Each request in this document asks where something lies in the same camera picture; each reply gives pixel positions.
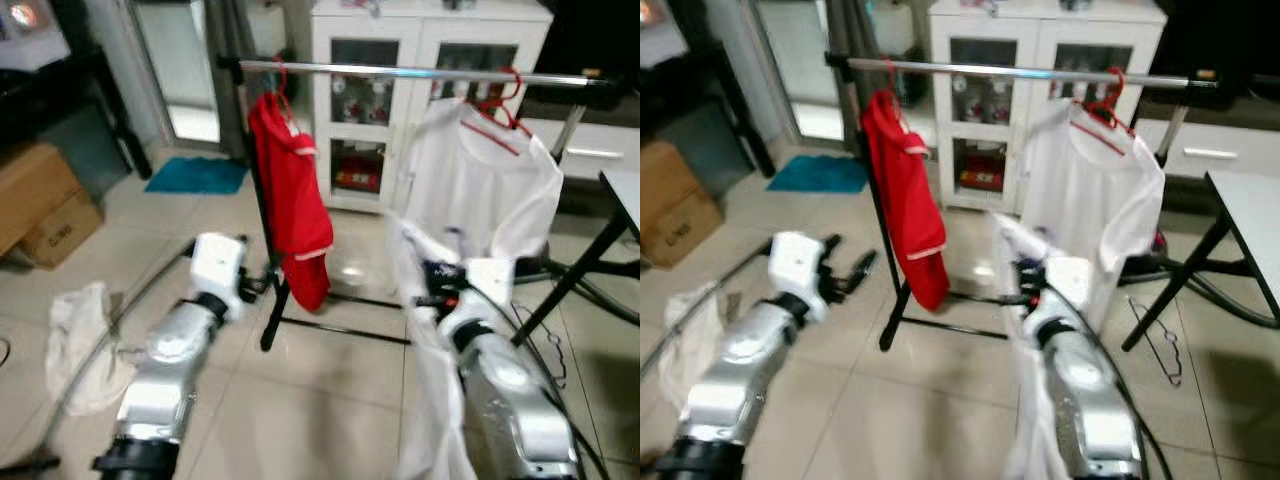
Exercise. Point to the white drawer cabinets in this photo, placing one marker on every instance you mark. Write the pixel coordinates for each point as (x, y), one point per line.
(600, 140)
(1240, 140)

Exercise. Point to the red box yellow logo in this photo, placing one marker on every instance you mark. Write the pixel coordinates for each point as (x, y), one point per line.
(980, 178)
(357, 178)

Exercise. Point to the red shirt with white trim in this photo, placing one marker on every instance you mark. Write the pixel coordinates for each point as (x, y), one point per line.
(905, 200)
(290, 200)

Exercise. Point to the plain white shirt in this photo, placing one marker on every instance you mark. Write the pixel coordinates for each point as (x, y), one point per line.
(480, 180)
(1090, 180)

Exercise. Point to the small printed cardboard box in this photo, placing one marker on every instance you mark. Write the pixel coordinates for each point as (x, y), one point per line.
(690, 230)
(65, 235)

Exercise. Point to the white glass door cabinet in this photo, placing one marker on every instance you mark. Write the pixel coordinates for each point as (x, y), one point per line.
(1030, 60)
(410, 60)

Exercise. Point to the teal floor mat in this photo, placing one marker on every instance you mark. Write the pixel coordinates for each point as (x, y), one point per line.
(818, 173)
(195, 175)

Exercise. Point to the white PC case RGB fans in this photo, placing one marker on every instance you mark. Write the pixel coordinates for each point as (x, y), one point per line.
(35, 50)
(660, 45)

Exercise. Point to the crumpled white garment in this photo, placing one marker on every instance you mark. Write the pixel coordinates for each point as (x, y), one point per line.
(85, 350)
(690, 350)

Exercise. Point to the chrome clothes rack black posts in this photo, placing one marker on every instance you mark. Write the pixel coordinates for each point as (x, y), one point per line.
(1000, 70)
(400, 72)

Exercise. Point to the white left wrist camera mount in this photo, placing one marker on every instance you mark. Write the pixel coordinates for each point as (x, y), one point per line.
(795, 265)
(215, 265)

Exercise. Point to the white shirt with dark print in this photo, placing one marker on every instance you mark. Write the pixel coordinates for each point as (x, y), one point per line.
(425, 400)
(1025, 430)

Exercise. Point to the large plain cardboard box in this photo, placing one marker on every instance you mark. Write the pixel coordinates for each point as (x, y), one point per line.
(665, 175)
(35, 190)

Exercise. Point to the grey cabinet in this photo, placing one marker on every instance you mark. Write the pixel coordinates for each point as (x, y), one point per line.
(75, 150)
(690, 140)

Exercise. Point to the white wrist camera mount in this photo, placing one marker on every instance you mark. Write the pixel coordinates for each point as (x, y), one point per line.
(215, 265)
(795, 265)
(490, 280)
(1070, 280)

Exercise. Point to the red plastic hanger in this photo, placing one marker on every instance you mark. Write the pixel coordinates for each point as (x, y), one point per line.
(283, 75)
(893, 75)
(1100, 137)
(490, 138)

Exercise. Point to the glass door white frame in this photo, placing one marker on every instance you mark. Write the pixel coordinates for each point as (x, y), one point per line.
(190, 80)
(805, 80)

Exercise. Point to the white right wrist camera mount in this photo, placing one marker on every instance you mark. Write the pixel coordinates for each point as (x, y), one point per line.
(490, 280)
(1070, 280)

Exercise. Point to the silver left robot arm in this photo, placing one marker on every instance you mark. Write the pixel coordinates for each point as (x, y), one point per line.
(165, 370)
(740, 370)

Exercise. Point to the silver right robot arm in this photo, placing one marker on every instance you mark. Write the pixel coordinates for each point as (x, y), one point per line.
(1085, 400)
(510, 400)

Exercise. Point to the black desk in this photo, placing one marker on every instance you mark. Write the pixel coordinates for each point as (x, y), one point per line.
(125, 130)
(745, 130)

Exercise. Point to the black metal table legs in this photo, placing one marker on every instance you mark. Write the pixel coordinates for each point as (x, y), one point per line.
(575, 280)
(1180, 281)

